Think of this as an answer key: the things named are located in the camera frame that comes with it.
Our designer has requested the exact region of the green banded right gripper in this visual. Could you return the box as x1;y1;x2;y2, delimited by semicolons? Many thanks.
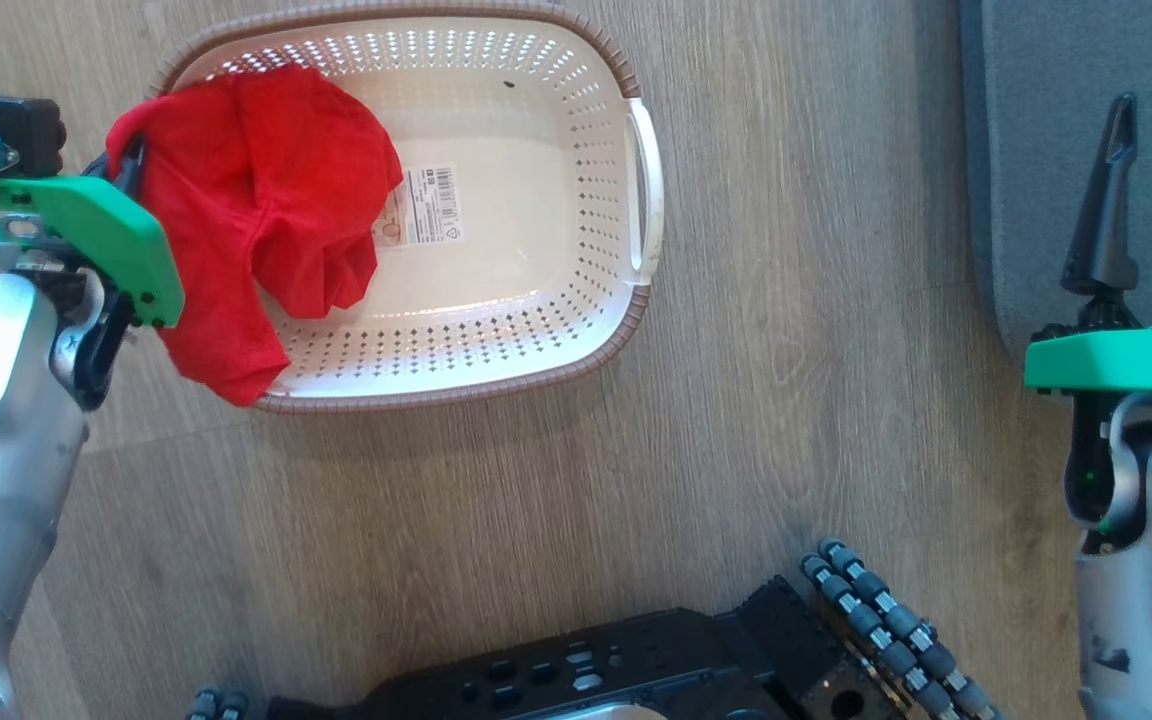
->
1023;92;1152;395

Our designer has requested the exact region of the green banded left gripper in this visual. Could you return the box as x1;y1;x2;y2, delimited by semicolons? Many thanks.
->
0;138;186;330

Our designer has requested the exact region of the red garment with white print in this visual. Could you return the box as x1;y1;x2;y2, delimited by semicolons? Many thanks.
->
104;65;405;408

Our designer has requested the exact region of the white perforated laundry basket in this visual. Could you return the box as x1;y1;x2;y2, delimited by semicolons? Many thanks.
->
148;0;665;414

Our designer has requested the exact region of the grey fabric sofa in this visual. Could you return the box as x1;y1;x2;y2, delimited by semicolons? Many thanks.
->
958;0;1152;363

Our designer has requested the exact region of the white barcode label sticker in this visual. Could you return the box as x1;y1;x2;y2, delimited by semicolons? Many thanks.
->
373;165;464;248

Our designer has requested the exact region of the grey roller omni wheel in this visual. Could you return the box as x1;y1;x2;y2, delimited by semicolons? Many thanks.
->
186;687;253;720
801;538;1003;720

